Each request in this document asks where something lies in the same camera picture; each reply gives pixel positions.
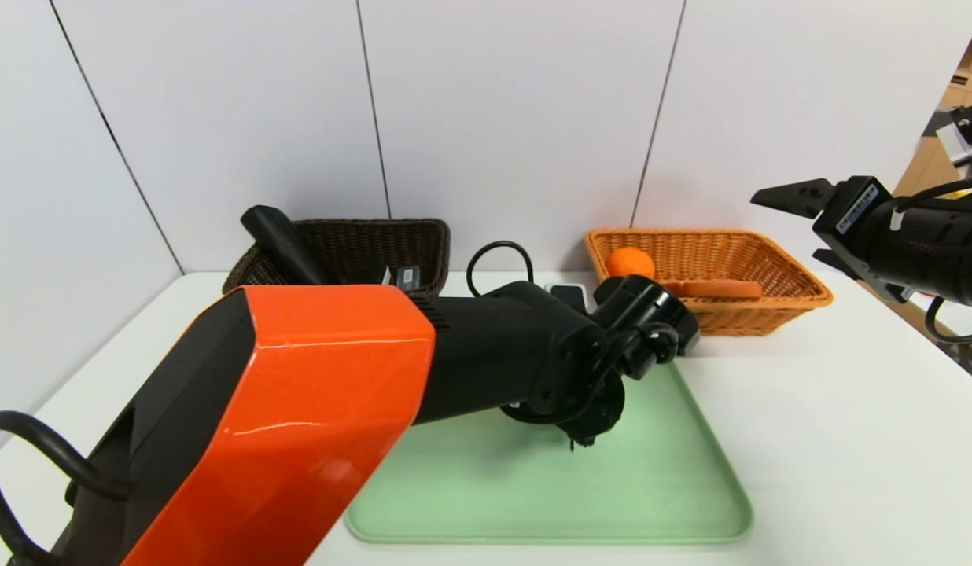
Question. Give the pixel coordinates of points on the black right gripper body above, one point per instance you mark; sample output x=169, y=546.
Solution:
x=854, y=215

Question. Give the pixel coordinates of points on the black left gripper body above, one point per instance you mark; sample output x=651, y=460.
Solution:
x=604, y=417

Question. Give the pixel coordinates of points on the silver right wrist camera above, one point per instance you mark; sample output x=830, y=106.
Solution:
x=966, y=137

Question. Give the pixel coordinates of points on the light green plastic tray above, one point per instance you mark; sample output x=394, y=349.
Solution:
x=612, y=487

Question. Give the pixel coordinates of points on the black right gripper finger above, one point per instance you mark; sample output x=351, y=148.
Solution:
x=800, y=196

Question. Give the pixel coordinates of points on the white side table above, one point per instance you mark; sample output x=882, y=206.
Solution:
x=966, y=322

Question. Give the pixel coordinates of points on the black cloth pouch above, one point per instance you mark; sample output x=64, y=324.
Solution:
x=285, y=248

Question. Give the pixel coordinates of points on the grey cabinet sign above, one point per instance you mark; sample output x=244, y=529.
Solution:
x=933, y=126

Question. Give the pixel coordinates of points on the orange wicker basket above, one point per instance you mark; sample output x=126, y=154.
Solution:
x=769, y=314

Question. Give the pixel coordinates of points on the clear grey cutlery case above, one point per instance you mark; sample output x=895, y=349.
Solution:
x=408, y=278

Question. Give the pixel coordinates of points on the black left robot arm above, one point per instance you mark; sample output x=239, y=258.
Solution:
x=297, y=409

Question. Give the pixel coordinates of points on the toy bread slice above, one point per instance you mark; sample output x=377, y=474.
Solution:
x=722, y=288

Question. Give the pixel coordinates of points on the wooden cabinet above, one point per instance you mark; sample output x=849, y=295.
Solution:
x=926, y=169

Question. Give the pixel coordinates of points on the dark brown wicker basket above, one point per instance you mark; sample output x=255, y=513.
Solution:
x=360, y=236

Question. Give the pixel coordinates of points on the orange fruit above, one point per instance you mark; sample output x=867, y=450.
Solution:
x=629, y=263

